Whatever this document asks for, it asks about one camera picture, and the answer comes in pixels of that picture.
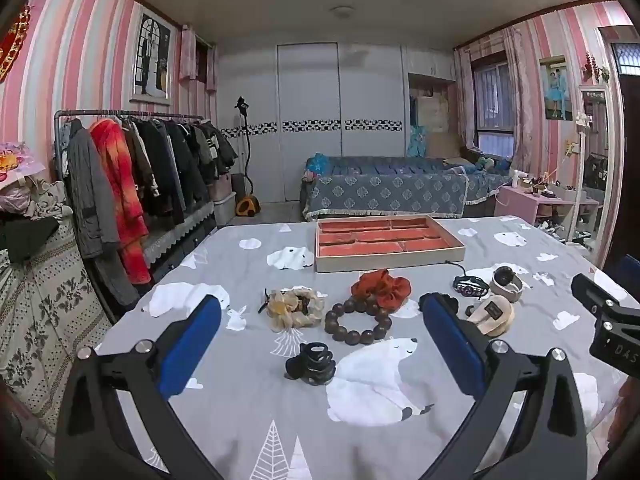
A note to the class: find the orange fabric scrunchie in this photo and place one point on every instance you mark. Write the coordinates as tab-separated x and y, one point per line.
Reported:
382	287

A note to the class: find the white standing mirror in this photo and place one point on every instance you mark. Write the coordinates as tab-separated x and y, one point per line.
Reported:
595	170

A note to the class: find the grey quilted coat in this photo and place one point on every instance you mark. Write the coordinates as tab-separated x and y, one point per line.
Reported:
90	195

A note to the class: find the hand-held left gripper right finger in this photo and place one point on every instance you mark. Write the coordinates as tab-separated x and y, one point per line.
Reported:
450	350

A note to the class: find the pink floral curtain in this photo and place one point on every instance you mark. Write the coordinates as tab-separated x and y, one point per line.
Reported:
520	100

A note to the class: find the floral patterned cloth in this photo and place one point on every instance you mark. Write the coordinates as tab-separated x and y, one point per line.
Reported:
45	310

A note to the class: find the red wall decoration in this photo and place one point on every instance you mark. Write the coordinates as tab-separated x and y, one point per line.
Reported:
12	42

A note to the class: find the pink bedside table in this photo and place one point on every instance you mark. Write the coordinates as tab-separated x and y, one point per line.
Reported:
520	200

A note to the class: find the pink short curtain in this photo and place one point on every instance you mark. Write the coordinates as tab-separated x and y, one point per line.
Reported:
190	55

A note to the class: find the ceiling lamp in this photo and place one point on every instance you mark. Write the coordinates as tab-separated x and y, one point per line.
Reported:
342	9

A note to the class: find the row of hanging dark clothes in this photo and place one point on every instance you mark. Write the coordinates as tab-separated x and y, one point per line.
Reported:
175	165

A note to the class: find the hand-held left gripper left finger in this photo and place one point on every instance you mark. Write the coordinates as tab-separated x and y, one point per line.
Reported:
192	345

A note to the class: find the person's right forearm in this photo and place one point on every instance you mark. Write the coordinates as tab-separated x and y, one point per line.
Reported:
627	410

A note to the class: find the pile of clothes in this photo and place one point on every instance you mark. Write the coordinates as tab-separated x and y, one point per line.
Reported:
35	200

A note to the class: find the small wall poster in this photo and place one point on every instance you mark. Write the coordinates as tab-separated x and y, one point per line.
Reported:
556	87

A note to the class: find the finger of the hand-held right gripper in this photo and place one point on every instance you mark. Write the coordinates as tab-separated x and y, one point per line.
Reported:
631	270
600	294

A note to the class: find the barred window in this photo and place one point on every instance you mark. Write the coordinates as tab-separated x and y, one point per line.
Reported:
492	105

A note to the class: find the stacked storage boxes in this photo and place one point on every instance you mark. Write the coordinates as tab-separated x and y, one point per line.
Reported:
224	200

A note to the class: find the brown bed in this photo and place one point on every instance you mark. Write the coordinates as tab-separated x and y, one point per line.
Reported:
475	199

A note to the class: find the red artificial flowers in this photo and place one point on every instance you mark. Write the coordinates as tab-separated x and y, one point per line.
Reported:
595	67

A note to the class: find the brick-pattern lined tray box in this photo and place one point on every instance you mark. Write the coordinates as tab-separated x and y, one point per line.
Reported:
387	242

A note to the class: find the garment steamer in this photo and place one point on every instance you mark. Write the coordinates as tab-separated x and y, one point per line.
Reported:
246	195

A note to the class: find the blue patterned bedspread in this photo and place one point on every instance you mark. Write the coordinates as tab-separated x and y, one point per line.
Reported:
390	190

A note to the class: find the pink printed bag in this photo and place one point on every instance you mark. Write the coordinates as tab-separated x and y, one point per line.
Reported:
15	162

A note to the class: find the black hair claw clip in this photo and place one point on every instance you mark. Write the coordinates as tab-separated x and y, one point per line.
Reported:
312	362

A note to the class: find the low cabinet with lace cover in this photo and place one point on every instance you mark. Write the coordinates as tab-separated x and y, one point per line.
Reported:
175	240

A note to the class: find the metal clothes rack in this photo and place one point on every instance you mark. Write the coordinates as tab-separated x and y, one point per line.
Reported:
150	116

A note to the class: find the cream organza scrunchie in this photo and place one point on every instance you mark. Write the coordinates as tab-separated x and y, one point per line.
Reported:
295	310

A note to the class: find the white sliding wardrobe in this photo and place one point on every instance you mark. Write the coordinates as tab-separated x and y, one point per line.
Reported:
310	85

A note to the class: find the framed wall poster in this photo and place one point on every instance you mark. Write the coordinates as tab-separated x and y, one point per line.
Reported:
152	60

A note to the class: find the orange fleece robe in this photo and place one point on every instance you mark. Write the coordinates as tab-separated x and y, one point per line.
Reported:
120	185

